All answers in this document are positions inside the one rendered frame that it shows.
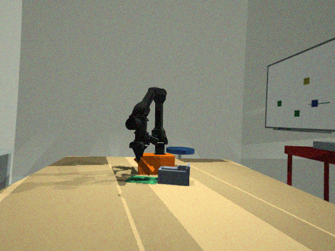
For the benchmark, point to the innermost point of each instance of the orange l-shaped part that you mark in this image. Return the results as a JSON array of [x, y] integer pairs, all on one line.
[[145, 166]]

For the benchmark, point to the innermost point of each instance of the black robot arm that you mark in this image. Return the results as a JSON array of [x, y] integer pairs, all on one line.
[[138, 119]]

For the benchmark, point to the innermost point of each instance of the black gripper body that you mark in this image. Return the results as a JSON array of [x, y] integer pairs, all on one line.
[[139, 141]]

